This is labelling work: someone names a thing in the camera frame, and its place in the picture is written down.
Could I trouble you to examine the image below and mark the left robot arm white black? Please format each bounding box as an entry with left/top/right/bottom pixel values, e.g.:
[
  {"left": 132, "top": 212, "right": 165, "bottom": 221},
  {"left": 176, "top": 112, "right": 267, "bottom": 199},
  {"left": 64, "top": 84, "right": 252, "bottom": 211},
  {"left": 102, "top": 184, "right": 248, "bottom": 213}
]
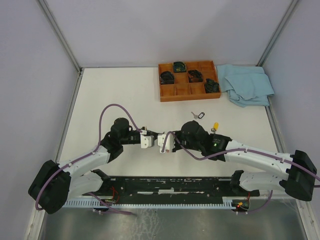
[{"left": 28, "top": 117, "right": 159, "bottom": 214}]

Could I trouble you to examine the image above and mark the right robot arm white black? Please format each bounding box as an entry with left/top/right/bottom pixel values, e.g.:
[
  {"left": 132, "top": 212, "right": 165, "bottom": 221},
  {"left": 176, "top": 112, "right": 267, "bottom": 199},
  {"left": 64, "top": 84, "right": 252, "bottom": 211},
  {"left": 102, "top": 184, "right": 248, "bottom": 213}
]
[{"left": 165, "top": 120, "right": 320, "bottom": 202}]

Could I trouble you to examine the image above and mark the black hook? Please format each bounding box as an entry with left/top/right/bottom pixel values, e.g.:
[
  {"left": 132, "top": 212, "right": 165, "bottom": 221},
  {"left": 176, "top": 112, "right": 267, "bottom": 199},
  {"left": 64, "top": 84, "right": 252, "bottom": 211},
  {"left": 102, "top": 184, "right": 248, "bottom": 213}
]
[{"left": 191, "top": 112, "right": 205, "bottom": 119}]

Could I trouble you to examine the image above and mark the wooden compartment tray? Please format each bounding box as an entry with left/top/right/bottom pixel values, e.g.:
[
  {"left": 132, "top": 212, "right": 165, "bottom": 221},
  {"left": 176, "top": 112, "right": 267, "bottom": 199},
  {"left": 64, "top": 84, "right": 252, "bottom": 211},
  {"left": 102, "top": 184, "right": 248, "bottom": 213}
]
[{"left": 158, "top": 60, "right": 221, "bottom": 102}]

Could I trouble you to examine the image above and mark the dark rolled cloth green pattern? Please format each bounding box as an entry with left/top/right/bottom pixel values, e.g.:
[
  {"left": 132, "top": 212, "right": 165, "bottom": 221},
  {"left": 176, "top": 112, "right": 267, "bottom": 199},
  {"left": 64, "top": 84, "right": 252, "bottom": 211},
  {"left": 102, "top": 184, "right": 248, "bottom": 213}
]
[{"left": 204, "top": 78, "right": 220, "bottom": 94}]

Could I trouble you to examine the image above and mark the dark rolled cloth grey pattern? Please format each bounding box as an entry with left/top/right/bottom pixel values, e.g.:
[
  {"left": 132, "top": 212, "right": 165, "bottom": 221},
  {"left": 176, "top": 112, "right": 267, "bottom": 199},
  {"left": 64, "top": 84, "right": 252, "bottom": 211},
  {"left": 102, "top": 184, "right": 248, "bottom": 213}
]
[{"left": 160, "top": 71, "right": 175, "bottom": 85}]

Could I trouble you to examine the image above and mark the dark rolled cloth orange pattern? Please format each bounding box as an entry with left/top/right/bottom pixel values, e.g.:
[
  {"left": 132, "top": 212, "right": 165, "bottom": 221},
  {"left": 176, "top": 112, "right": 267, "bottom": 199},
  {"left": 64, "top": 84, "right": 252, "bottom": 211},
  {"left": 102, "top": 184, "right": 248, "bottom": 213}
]
[{"left": 187, "top": 69, "right": 203, "bottom": 83}]

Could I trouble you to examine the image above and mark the dark rolled cloth yellow pattern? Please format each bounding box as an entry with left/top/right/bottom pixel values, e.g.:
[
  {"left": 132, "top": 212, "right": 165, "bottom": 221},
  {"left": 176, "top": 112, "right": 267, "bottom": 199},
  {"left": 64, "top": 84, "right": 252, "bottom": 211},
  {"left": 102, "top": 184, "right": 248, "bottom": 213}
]
[{"left": 172, "top": 61, "right": 187, "bottom": 73}]

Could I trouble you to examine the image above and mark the light blue cloth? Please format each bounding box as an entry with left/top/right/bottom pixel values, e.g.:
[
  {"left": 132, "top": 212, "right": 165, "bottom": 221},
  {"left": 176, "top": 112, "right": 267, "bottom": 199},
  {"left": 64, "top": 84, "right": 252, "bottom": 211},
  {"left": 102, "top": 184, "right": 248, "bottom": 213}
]
[{"left": 216, "top": 64, "right": 275, "bottom": 108}]

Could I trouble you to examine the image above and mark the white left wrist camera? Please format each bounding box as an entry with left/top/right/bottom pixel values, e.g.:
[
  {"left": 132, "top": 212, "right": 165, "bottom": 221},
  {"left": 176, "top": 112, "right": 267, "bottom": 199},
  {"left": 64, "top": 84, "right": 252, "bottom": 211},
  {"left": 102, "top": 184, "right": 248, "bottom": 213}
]
[{"left": 140, "top": 134, "right": 155, "bottom": 149}]

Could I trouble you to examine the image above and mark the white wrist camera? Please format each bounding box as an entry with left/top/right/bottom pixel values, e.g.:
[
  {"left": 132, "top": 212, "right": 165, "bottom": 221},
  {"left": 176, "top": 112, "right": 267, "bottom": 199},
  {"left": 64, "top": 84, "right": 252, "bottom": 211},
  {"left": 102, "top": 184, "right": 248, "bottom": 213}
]
[
  {"left": 157, "top": 131, "right": 175, "bottom": 154},
  {"left": 140, "top": 134, "right": 155, "bottom": 149}
]

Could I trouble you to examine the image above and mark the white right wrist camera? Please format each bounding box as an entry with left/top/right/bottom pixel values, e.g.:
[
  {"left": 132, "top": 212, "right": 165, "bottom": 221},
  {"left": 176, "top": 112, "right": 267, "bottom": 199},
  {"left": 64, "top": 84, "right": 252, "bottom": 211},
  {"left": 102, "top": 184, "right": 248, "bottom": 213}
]
[{"left": 157, "top": 131, "right": 175, "bottom": 154}]

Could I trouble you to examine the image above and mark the light blue cable duct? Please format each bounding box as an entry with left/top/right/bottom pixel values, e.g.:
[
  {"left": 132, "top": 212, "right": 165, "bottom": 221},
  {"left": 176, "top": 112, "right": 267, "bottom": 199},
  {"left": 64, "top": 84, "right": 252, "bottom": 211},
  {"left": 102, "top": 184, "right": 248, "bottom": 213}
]
[{"left": 63, "top": 197, "right": 236, "bottom": 210}]

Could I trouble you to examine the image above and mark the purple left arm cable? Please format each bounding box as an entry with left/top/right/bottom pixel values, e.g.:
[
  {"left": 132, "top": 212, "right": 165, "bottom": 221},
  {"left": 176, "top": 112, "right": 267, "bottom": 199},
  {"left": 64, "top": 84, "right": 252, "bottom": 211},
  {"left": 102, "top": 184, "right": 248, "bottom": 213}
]
[{"left": 34, "top": 103, "right": 146, "bottom": 212}]

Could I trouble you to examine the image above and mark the aluminium frame post right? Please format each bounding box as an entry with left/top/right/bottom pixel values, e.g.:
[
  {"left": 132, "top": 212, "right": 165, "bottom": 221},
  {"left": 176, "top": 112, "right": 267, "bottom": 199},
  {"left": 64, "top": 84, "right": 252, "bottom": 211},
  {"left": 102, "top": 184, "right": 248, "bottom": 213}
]
[{"left": 256, "top": 0, "right": 301, "bottom": 67}]

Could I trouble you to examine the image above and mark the aluminium frame post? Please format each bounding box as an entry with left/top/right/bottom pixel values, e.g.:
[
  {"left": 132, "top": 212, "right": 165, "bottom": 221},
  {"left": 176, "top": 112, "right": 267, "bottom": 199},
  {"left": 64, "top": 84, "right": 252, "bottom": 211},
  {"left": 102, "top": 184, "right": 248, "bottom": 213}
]
[
  {"left": 36, "top": 0, "right": 82, "bottom": 73},
  {"left": 256, "top": 0, "right": 301, "bottom": 67}
]

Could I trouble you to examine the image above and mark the aluminium frame post left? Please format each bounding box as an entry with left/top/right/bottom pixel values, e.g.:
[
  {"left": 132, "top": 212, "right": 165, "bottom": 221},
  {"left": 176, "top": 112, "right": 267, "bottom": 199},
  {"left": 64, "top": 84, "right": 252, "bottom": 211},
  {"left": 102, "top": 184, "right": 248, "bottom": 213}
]
[{"left": 36, "top": 0, "right": 82, "bottom": 73}]

